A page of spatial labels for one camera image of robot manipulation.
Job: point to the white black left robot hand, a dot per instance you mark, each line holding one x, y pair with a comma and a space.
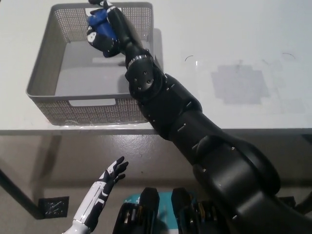
102, 187

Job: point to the black metal table leg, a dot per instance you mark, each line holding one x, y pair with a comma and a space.
22, 197

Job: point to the black teal robot body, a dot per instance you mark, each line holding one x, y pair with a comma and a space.
148, 209

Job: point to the grey perforated plastic basket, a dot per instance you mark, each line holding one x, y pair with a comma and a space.
48, 73

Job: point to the grey tape patch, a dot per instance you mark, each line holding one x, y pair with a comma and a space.
239, 85

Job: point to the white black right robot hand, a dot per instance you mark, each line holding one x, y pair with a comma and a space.
122, 31

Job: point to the blue chess rook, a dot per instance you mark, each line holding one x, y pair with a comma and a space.
102, 22

